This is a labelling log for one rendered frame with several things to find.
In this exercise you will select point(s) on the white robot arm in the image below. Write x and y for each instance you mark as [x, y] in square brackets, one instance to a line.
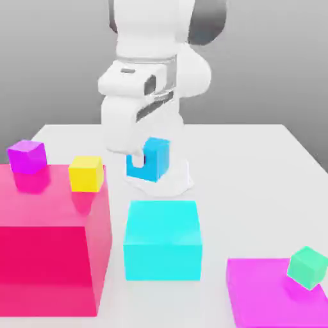
[151, 33]

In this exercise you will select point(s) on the large magenta box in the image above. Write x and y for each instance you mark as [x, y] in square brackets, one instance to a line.
[269, 292]

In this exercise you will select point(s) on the small yellow cube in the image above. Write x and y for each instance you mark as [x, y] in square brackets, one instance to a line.
[85, 174]

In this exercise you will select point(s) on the small green cube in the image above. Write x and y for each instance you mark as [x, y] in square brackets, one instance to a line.
[306, 267]

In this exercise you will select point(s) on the large cyan box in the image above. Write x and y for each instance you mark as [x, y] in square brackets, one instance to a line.
[162, 241]

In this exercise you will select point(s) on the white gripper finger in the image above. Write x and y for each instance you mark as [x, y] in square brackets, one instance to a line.
[138, 160]

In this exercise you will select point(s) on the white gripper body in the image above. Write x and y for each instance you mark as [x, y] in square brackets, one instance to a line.
[118, 123]

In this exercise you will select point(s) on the small blue cube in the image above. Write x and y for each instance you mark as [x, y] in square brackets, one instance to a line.
[156, 164]

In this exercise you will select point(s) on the large pink box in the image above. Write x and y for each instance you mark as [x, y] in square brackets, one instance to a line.
[46, 243]

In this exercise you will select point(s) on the small purple cube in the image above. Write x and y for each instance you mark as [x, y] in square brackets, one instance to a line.
[27, 157]

